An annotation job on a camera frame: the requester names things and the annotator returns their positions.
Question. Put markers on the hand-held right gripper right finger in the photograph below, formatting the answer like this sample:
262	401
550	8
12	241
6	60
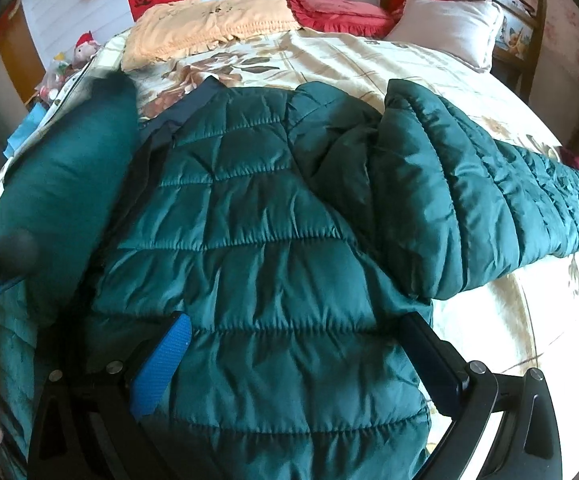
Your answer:
432	360

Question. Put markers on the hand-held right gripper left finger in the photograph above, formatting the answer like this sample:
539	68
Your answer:
162	365

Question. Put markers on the green quilted puffer jacket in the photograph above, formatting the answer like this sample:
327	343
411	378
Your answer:
269	260

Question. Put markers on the cluster of bottles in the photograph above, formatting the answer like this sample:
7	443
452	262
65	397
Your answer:
57	80

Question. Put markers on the wooden door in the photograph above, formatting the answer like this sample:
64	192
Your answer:
19	45

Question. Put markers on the plush toy with red hat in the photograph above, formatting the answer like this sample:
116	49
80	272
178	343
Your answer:
85	50

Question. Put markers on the floral checked bedsheet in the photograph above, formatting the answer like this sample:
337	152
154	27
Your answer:
329	60

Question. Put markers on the peach frilled pillow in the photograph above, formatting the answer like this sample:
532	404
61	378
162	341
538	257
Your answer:
209	20

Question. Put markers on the white pillow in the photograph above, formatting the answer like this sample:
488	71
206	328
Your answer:
444	30

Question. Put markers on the wooden chair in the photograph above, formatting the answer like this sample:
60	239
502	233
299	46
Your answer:
537	35

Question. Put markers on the red heart-shaped cushion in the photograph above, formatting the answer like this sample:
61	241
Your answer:
339	10

